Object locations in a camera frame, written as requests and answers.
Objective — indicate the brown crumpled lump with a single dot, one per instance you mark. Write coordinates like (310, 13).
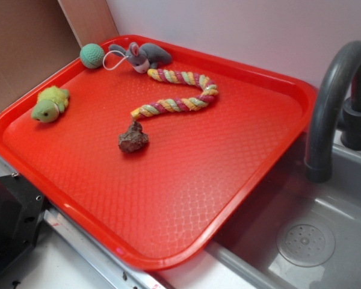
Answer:
(133, 139)

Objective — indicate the grey plush bunny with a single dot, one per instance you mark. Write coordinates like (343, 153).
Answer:
(141, 58)

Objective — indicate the green rubber ball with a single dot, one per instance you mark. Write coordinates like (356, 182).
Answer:
(91, 56)

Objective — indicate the brown cardboard panel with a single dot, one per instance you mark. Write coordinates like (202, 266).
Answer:
(38, 38)

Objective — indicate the grey curved faucet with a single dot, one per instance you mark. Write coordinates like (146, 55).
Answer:
(337, 106)

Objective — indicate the grey toy sink basin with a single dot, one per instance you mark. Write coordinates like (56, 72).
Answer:
(246, 243)

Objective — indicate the green plush turtle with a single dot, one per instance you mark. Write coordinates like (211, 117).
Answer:
(51, 102)

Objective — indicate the round sink drain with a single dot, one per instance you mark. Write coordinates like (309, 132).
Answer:
(305, 244)

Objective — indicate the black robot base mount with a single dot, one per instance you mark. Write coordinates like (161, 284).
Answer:
(22, 207)

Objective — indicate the red plastic tray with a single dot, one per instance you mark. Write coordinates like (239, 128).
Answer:
(156, 207)

